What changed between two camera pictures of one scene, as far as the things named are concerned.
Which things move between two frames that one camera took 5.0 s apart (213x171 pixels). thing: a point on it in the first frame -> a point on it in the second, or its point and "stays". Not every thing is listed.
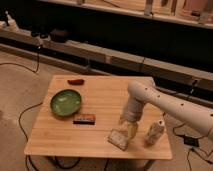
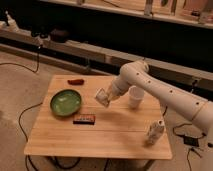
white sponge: x=119 y=138 -> x=101 y=96
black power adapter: x=188 y=140 stays
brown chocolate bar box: x=84 y=119 stays
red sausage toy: x=75 y=82 stays
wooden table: x=79 y=114 stays
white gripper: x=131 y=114 -> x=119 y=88
